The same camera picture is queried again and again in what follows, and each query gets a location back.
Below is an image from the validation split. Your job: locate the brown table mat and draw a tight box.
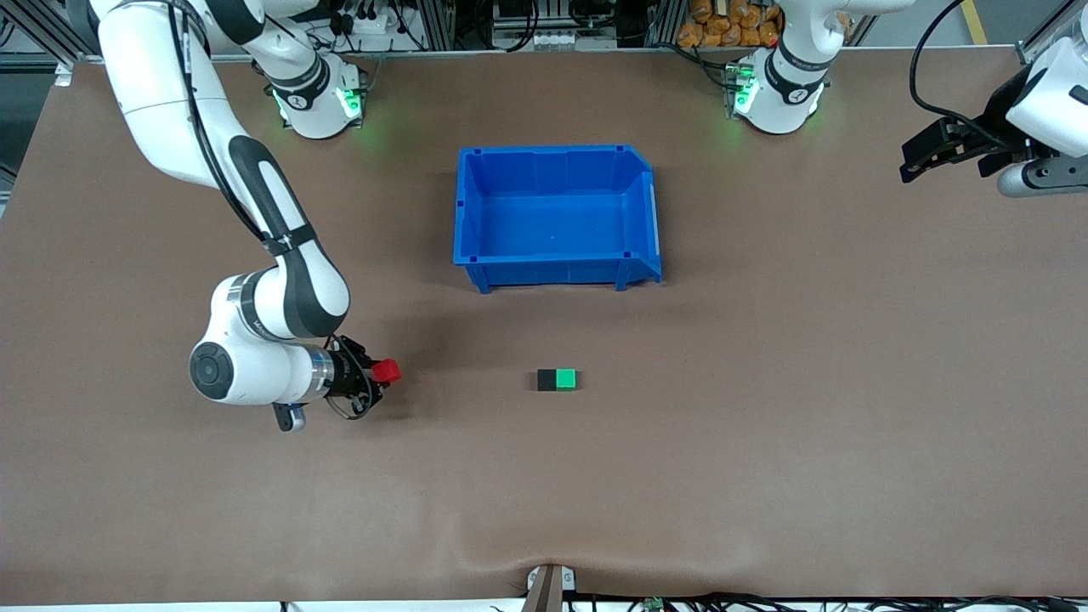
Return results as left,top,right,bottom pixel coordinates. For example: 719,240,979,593
0,47,1088,606

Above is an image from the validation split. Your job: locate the blue plastic storage bin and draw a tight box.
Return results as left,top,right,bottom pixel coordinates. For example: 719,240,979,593
453,144,663,295

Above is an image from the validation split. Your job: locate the pile of orange items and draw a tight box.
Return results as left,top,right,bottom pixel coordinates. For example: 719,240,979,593
677,0,783,49

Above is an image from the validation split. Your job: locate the white power strip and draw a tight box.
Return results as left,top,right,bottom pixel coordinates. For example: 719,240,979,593
336,7,394,37

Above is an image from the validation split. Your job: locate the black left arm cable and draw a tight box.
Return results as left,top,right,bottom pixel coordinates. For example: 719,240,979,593
909,0,1046,154

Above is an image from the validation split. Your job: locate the aluminium frame strut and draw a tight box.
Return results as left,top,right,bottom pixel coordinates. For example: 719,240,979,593
648,0,686,48
415,0,457,52
0,0,103,86
1016,0,1088,67

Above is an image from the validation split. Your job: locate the brown camera mount bar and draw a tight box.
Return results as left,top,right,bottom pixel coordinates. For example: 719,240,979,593
520,564,579,612

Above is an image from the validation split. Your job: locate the black equipment with cables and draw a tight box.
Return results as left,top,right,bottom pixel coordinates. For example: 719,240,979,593
491,0,617,54

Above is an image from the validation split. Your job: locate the black cable bundle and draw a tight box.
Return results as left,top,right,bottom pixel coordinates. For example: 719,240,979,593
561,592,1088,612

